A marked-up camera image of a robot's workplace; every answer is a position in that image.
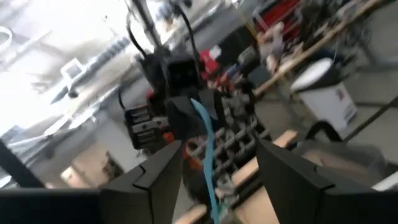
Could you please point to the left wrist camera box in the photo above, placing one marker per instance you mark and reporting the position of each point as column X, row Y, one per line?
column 183, row 73

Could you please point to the teal plastic spoon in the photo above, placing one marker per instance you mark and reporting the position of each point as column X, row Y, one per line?
column 209, row 149

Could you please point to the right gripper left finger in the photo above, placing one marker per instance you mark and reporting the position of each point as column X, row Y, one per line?
column 146, row 199

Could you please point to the white trash can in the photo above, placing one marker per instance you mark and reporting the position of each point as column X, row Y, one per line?
column 326, row 99

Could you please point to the black drawer cabinet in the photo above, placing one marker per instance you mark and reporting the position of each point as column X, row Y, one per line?
column 143, row 127

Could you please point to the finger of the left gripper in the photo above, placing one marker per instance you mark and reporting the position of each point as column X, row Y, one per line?
column 183, row 118
column 213, row 104

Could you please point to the white plastic bin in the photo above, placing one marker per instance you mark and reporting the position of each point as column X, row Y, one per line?
column 388, row 185

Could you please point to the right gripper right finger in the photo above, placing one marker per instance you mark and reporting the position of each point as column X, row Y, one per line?
column 295, row 193

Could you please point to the wooden workbench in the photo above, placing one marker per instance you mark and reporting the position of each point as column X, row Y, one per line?
column 311, row 49

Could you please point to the grey lattice crate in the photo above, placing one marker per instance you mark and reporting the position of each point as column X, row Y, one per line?
column 236, row 140

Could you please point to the grey translucent plastic bin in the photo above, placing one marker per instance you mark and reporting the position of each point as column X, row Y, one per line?
column 342, row 161

